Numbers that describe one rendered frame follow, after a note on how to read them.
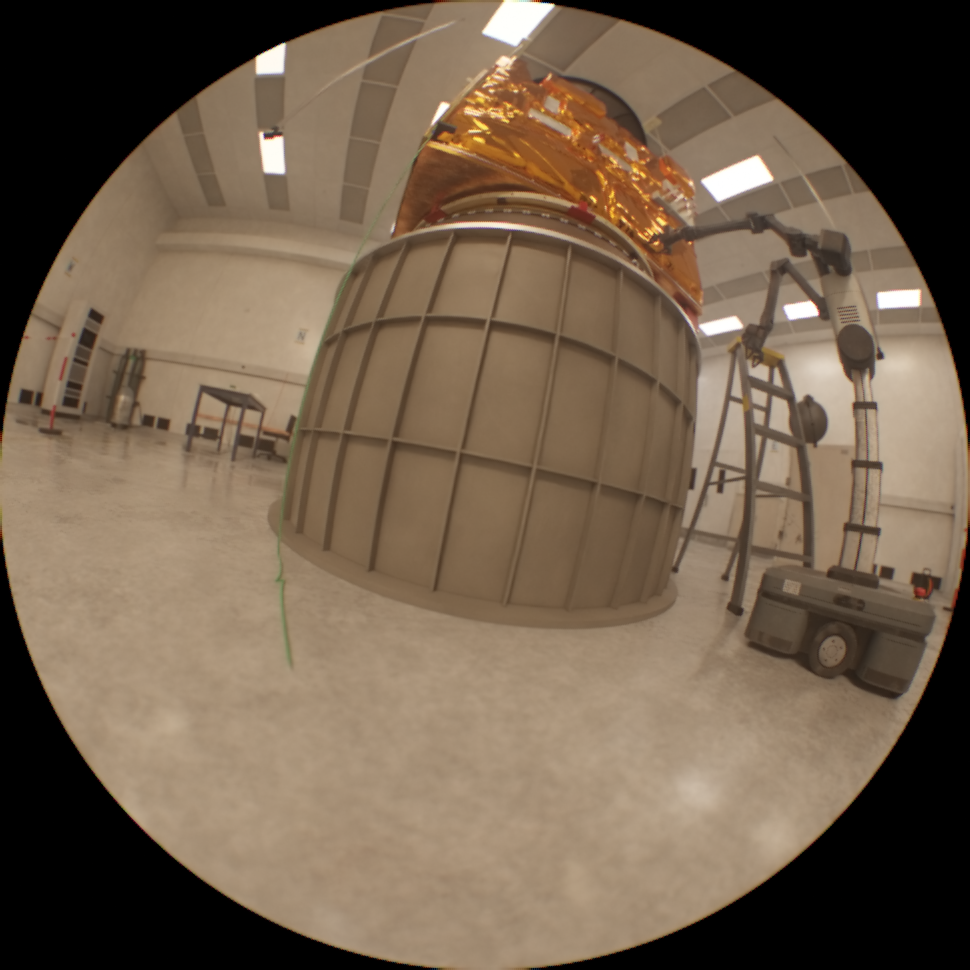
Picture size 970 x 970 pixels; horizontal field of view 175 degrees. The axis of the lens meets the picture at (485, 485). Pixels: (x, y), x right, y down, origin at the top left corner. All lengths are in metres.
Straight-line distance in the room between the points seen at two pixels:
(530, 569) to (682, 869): 0.75
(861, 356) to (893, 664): 0.94
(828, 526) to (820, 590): 3.01
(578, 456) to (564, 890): 0.87
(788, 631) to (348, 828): 1.06
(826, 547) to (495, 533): 3.70
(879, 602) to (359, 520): 1.49
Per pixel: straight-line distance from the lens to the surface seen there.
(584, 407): 0.91
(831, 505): 4.08
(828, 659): 1.10
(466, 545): 0.83
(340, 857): 0.35
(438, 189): 1.88
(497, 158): 1.81
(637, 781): 0.48
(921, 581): 5.04
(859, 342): 1.42
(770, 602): 1.09
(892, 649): 1.11
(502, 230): 1.13
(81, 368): 7.45
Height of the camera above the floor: 0.33
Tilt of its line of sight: level
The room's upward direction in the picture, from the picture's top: 12 degrees clockwise
